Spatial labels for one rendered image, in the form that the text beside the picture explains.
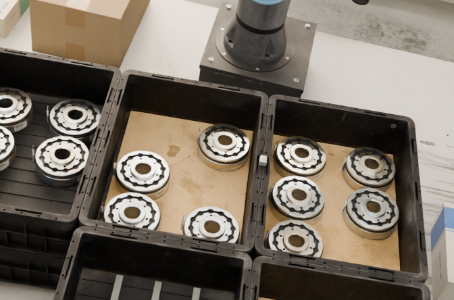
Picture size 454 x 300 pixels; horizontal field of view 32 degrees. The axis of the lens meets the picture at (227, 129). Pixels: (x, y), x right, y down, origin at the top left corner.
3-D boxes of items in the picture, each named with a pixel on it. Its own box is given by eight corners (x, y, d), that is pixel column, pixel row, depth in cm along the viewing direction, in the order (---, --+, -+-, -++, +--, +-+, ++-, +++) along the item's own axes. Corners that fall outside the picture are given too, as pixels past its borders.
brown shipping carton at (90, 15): (71, -18, 213) (71, -68, 202) (150, 1, 212) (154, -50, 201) (32, 51, 192) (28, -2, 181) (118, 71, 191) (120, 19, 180)
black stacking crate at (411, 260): (261, 134, 167) (269, 95, 159) (396, 157, 168) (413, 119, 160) (244, 291, 139) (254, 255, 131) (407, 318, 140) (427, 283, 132)
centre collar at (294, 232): (283, 229, 144) (284, 227, 143) (309, 234, 144) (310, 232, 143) (281, 251, 140) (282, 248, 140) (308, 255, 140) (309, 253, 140)
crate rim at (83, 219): (123, 76, 160) (123, 67, 158) (267, 101, 160) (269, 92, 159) (76, 232, 132) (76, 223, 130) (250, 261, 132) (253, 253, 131)
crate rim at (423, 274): (267, 101, 160) (269, 92, 159) (411, 125, 161) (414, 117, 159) (251, 261, 132) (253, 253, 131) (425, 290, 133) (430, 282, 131)
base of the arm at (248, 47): (236, 16, 195) (242, -16, 187) (293, 37, 192) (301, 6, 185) (213, 52, 185) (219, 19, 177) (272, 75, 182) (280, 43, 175)
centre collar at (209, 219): (201, 215, 143) (201, 213, 143) (227, 221, 143) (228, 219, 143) (195, 236, 140) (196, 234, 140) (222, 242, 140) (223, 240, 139)
